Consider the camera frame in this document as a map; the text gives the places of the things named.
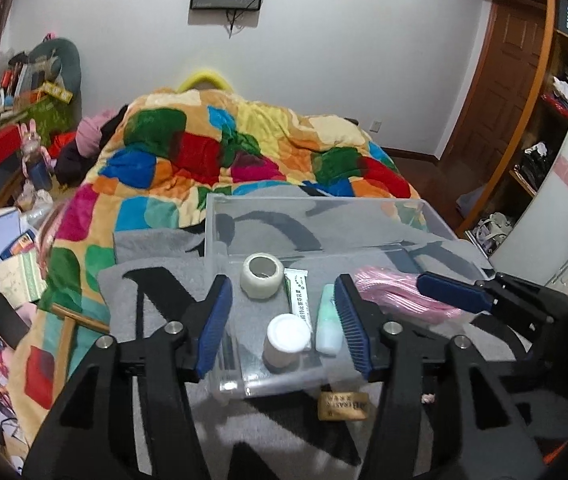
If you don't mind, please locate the beige eraser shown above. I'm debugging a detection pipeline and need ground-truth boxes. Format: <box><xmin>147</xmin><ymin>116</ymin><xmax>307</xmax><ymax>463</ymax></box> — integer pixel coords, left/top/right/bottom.
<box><xmin>317</xmin><ymin>392</ymin><xmax>369</xmax><ymax>420</ymax></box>

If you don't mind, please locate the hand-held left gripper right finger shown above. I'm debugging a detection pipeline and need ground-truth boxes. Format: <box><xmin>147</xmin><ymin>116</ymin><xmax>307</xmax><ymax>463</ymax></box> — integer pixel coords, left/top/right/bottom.
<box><xmin>333</xmin><ymin>273</ymin><xmax>546</xmax><ymax>480</ymax></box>

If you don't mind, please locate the wooden open shelf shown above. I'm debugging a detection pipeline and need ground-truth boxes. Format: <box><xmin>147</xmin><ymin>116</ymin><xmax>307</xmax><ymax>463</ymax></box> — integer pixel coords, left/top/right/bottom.
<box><xmin>456</xmin><ymin>0</ymin><xmax>568</xmax><ymax>261</ymax></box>

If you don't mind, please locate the colourful patchwork quilt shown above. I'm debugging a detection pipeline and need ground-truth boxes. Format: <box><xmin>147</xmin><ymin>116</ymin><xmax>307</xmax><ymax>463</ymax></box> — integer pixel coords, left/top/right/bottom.
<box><xmin>14</xmin><ymin>89</ymin><xmax>422</xmax><ymax>461</ymax></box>

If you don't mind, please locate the blue drinking bottle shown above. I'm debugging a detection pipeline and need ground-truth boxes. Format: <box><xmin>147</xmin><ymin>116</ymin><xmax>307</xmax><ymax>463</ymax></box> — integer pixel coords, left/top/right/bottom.
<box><xmin>23</xmin><ymin>136</ymin><xmax>54</xmax><ymax>192</ymax></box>

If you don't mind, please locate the grey towel with black pattern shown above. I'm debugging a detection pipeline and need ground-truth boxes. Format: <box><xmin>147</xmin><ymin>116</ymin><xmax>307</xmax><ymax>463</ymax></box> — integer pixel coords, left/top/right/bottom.
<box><xmin>95</xmin><ymin>185</ymin><xmax>568</xmax><ymax>480</ymax></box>

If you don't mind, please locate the yellow pillow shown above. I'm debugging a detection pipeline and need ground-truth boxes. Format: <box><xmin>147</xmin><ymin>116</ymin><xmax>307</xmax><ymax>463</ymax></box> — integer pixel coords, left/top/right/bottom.
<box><xmin>178</xmin><ymin>69</ymin><xmax>235</xmax><ymax>93</ymax></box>

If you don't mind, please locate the white tape roll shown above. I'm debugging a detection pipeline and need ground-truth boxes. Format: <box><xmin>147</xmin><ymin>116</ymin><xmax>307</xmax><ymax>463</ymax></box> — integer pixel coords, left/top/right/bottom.
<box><xmin>240</xmin><ymin>253</ymin><xmax>285</xmax><ymax>301</ymax></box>

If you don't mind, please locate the white round jar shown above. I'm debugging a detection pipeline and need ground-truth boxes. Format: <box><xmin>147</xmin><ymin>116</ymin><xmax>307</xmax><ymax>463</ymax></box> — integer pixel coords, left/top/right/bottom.
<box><xmin>262</xmin><ymin>313</ymin><xmax>312</xmax><ymax>372</ymax></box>

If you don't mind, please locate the white ointment tube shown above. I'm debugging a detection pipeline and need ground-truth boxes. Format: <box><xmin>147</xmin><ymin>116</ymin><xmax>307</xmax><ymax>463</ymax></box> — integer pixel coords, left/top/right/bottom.
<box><xmin>284</xmin><ymin>268</ymin><xmax>313</xmax><ymax>351</ymax></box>

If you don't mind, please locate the light green small bottle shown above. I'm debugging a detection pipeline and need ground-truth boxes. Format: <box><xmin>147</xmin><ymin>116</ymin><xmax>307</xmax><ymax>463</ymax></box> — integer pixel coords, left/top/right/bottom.
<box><xmin>314</xmin><ymin>284</ymin><xmax>345</xmax><ymax>356</ymax></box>

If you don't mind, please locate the brown wooden door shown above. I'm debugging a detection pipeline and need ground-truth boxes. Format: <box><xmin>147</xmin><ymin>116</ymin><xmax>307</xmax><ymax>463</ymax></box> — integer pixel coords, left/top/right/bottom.
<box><xmin>440</xmin><ymin>0</ymin><xmax>550</xmax><ymax>176</ymax></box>

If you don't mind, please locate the white bag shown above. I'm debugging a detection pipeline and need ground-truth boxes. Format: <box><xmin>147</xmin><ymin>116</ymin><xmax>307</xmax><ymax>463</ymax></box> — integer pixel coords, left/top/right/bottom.
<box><xmin>473</xmin><ymin>211</ymin><xmax>517</xmax><ymax>253</ymax></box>

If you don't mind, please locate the clear plastic storage box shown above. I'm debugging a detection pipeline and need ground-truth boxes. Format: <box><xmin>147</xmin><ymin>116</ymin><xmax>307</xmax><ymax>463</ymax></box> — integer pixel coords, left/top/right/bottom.
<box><xmin>204</xmin><ymin>194</ymin><xmax>491</xmax><ymax>402</ymax></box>

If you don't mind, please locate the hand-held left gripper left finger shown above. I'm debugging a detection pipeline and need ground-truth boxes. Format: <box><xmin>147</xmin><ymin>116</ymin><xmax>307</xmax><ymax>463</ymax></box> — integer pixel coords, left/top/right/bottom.
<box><xmin>23</xmin><ymin>274</ymin><xmax>234</xmax><ymax>480</ymax></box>

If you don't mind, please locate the green patterned box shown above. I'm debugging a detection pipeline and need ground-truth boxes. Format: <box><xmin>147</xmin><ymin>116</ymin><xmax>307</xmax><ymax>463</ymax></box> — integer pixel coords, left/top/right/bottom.
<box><xmin>0</xmin><ymin>250</ymin><xmax>49</xmax><ymax>305</ymax></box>

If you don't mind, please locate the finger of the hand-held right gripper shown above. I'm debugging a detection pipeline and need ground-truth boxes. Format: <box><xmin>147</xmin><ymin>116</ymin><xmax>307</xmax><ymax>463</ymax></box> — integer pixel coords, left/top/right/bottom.
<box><xmin>416</xmin><ymin>270</ymin><xmax>568</xmax><ymax>334</ymax></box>

